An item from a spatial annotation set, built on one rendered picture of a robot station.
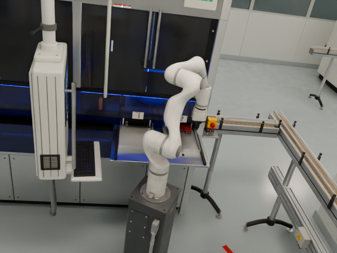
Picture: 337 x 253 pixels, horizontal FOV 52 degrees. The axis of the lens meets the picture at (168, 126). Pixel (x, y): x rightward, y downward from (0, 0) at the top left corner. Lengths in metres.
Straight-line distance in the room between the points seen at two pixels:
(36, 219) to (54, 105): 1.43
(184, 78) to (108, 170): 1.34
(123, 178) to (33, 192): 0.78
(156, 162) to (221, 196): 1.73
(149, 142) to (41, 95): 0.64
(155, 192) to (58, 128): 0.69
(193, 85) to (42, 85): 0.82
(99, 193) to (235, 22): 5.17
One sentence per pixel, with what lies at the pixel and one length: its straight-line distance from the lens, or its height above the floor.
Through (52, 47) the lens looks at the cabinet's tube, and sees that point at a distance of 2.12.
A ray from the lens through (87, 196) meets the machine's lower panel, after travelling 3.15.
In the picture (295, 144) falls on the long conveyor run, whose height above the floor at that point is 0.93.
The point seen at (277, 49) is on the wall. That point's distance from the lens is 7.86.
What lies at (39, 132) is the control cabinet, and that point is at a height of 1.16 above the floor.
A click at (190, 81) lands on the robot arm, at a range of 1.85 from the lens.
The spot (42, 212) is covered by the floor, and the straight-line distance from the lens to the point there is 3.29.
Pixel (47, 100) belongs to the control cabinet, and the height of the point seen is 1.37.
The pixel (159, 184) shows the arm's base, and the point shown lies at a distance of 2.06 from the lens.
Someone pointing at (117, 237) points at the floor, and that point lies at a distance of 3.06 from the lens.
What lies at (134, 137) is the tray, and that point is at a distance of 2.63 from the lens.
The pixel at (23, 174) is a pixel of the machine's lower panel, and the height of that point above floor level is 0.38.
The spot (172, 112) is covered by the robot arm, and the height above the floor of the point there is 1.43.
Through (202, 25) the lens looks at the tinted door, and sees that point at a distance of 2.43.
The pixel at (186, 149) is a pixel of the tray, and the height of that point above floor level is 0.91.
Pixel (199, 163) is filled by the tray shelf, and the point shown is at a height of 0.88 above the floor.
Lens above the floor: 2.30
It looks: 30 degrees down
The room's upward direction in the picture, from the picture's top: 9 degrees clockwise
